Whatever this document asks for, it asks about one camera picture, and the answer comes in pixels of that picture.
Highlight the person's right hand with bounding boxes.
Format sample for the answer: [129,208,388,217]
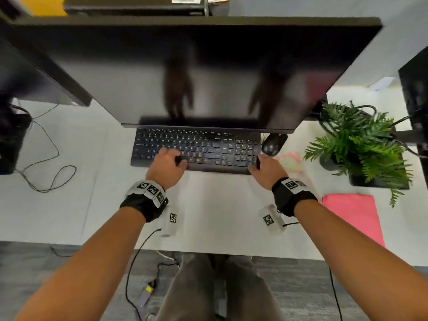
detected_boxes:
[248,154,289,192]

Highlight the large black computer monitor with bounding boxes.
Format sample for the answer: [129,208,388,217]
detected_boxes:
[10,16,383,134]

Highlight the black computer mouse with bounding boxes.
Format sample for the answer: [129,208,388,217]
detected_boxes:
[261,133,289,157]

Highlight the person's left hand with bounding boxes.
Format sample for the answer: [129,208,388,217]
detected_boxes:
[146,148,188,190]

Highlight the green fern plant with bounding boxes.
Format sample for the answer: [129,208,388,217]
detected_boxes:
[304,101,414,208]

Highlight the black computer keyboard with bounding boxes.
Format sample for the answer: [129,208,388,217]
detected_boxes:
[130,128,261,175]

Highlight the black monitor stand base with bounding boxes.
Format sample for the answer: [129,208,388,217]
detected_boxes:
[0,103,33,175]

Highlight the black monitor on arm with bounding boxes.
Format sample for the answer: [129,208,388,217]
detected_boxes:
[398,47,428,182]

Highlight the pink cloth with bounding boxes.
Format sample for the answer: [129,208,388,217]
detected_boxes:
[322,194,386,248]

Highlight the person's grey trouser legs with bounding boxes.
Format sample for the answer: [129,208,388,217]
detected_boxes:
[154,253,285,321]

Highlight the black plant pot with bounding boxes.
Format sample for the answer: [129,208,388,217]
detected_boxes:
[319,154,410,190]

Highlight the pastel sticky note pad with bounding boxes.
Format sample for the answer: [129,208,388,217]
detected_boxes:
[275,152,305,174]

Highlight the white paper sheet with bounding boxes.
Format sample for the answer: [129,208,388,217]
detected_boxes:
[368,77,396,91]

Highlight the thin black desk cable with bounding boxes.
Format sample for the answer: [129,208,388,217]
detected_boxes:
[8,103,77,193]

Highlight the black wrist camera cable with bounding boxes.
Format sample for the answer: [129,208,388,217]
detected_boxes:
[125,228,163,321]
[282,222,344,321]

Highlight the person's right forearm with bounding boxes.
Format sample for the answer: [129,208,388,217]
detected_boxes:
[294,199,428,321]

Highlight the black side monitor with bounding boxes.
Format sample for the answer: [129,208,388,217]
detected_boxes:
[0,15,92,107]

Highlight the black desktop computer case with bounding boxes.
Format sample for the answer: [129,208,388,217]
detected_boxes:
[63,0,210,16]

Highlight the yellow panel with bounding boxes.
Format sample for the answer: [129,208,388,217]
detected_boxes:
[18,0,68,17]

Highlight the person's left forearm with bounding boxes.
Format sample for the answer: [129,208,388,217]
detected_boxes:
[13,206,146,321]

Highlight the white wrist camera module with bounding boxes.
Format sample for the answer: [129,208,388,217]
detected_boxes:
[160,205,179,238]
[258,204,288,235]

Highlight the power adapter with yellow label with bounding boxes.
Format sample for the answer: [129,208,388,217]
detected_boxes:
[139,280,158,308]

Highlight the black wristband with marker tags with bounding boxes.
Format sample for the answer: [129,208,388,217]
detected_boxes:
[119,180,169,223]
[272,177,318,217]

